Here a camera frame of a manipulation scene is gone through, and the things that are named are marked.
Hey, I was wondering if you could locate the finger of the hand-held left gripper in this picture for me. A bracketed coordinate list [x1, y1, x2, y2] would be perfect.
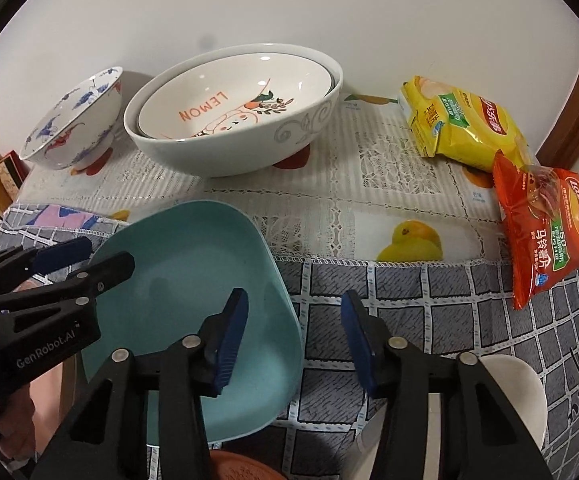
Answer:
[0, 236, 93, 291]
[0, 251, 136, 321]

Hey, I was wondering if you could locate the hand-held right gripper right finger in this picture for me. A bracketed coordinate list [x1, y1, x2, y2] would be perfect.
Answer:
[340, 290, 545, 480]

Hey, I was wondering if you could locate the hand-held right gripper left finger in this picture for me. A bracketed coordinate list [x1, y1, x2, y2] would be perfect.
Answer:
[29, 287, 250, 480]

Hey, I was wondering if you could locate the teal plate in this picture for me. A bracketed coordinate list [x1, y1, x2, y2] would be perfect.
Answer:
[80, 200, 304, 446]

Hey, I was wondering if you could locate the brown clay bowl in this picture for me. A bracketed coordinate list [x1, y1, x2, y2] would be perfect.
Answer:
[208, 450, 290, 480]

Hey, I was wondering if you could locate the plain white bowl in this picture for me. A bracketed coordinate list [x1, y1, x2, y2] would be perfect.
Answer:
[354, 355, 547, 480]

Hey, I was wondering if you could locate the person's left hand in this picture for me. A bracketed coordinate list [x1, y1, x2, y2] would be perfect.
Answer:
[0, 365, 66, 462]

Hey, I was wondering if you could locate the grey checked cloth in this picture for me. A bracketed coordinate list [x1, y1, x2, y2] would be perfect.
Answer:
[0, 202, 579, 480]

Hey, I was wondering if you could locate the small patterned box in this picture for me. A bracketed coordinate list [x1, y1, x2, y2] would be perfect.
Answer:
[0, 150, 32, 197]

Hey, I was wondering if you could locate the blue floral bowl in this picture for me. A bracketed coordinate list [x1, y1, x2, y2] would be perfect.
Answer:
[19, 66, 124, 171]

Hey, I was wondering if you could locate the large white lemon bowl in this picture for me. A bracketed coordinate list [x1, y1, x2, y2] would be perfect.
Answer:
[123, 42, 344, 178]

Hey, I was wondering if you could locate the white lemon print bowl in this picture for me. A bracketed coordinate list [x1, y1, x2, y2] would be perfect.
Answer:
[136, 53, 339, 141]

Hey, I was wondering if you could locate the red chip bag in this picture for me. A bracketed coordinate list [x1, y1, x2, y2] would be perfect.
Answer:
[493, 151, 579, 311]

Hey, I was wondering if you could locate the yellow chip bag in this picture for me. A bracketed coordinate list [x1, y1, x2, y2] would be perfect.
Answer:
[400, 76, 533, 171]

